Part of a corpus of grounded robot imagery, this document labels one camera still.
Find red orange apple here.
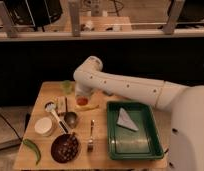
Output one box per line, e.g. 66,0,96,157
77,97,88,106

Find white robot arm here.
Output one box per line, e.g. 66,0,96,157
73,56,204,171

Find green translucent cup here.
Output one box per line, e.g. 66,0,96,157
62,80,74,94

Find yellow banana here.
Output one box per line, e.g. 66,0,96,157
75,104,99,111

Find wooden block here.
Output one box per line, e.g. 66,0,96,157
57,96,67,115

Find grey folded cloth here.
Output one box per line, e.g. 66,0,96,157
117,108,138,131

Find metal fork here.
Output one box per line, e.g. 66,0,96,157
87,120,95,152

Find white round container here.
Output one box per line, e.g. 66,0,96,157
34,117,53,136

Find green plastic tray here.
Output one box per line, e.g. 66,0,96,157
106,101,164,160

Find dark brown bowl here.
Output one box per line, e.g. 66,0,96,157
51,133,80,163

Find green chili pepper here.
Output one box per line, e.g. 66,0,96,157
23,139,41,165

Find black cable left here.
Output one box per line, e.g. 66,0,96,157
0,109,23,141

